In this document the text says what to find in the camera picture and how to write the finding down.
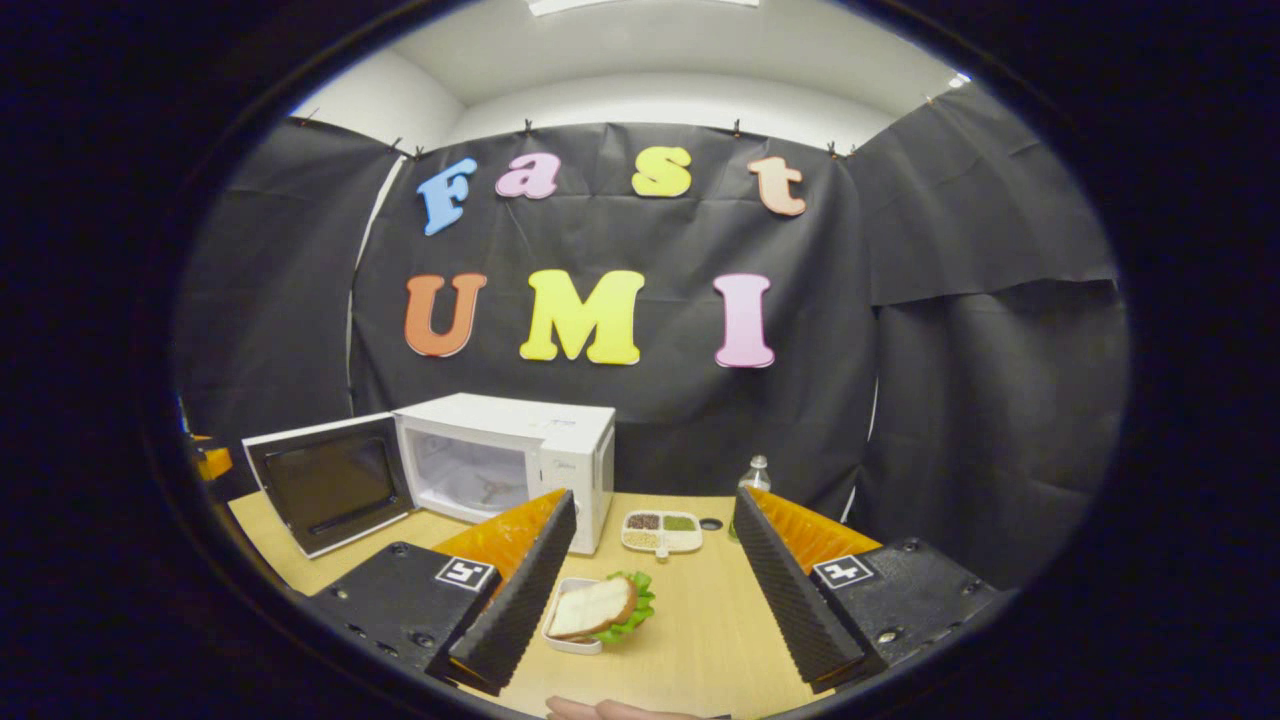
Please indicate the white rectangular dish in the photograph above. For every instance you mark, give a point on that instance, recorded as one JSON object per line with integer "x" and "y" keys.
{"x": 570, "y": 642}

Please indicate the white divided grain dish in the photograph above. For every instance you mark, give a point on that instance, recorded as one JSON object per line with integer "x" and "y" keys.
{"x": 662, "y": 533}

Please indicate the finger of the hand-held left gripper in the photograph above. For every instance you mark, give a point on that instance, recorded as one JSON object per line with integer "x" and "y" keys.
{"x": 212, "y": 462}

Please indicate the black backdrop cloth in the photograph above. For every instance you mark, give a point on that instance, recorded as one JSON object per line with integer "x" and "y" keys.
{"x": 950, "y": 350}

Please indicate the large ceiling light panel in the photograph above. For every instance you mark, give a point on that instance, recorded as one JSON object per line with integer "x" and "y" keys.
{"x": 640, "y": 5}

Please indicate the sandwich with lettuce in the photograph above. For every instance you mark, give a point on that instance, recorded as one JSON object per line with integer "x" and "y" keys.
{"x": 595, "y": 608}

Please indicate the white microwave oven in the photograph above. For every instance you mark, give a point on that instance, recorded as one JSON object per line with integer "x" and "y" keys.
{"x": 570, "y": 460}

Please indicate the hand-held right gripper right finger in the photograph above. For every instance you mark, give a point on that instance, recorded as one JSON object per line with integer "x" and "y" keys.
{"x": 790, "y": 600}

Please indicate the green label drink bottle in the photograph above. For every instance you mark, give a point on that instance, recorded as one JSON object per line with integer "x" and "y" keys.
{"x": 757, "y": 475}

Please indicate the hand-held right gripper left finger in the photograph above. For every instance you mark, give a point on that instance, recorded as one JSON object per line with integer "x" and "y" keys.
{"x": 525, "y": 600}

